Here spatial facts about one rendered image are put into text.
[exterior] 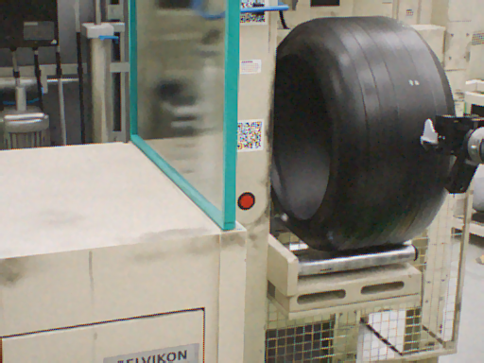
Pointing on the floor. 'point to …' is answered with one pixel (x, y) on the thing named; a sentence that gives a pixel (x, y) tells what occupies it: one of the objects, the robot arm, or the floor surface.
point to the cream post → (256, 177)
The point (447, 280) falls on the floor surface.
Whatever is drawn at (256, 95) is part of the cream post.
